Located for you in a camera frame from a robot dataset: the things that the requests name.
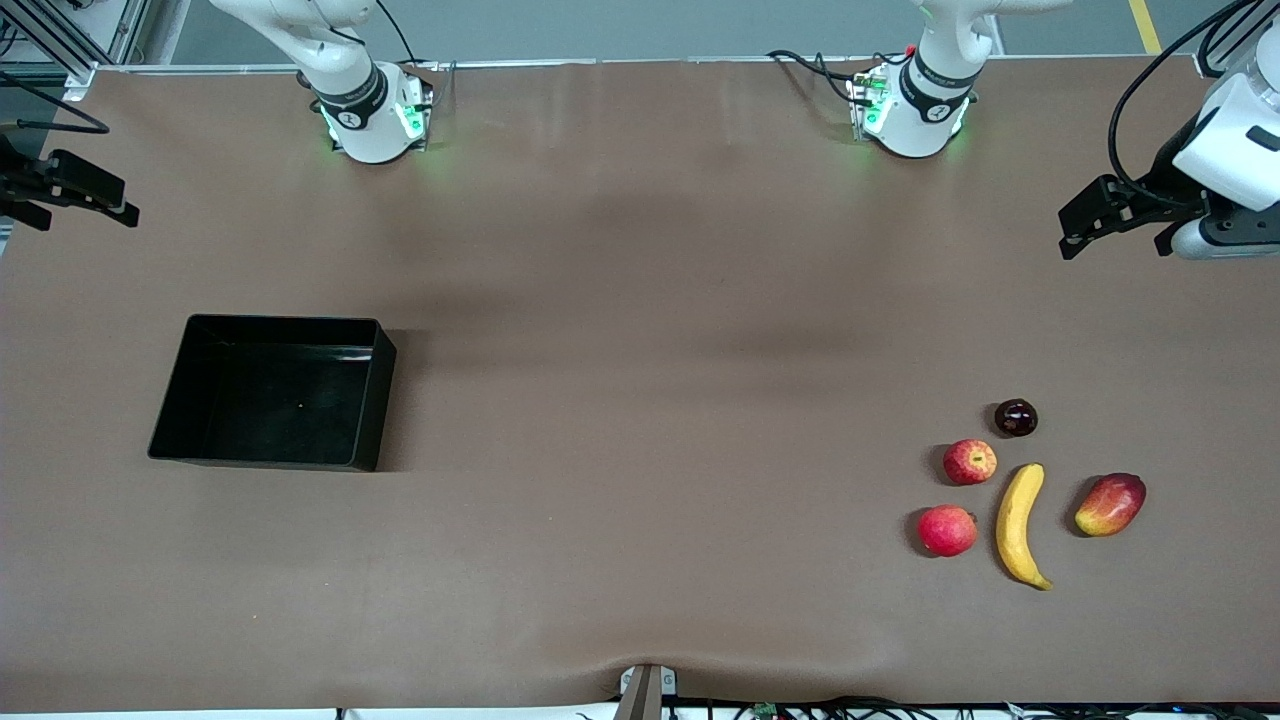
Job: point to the grey table clamp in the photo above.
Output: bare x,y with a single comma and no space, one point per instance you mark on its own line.
646,690

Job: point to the aluminium frame profile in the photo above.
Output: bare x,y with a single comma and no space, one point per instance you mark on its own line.
60,40

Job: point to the red yellow apple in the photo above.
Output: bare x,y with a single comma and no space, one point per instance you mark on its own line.
970,462

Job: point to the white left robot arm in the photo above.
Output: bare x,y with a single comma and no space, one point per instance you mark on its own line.
925,110

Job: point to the dark purple plum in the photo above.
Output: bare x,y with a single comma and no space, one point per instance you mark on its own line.
1015,417

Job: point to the yellow banana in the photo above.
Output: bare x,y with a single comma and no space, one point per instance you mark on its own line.
1016,520

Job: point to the round red apple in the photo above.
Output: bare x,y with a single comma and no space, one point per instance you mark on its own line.
947,530

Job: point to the red yellow mango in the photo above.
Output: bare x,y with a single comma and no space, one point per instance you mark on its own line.
1110,505

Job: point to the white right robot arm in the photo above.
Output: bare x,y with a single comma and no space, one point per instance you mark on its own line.
360,120

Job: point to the brown table cover sheet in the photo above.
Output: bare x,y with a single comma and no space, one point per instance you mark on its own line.
640,300

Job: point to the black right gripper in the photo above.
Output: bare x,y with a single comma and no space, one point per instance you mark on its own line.
22,184

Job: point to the black plastic box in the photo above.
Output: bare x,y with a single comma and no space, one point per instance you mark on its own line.
275,400

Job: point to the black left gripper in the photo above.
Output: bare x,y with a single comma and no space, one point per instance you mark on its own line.
1166,168

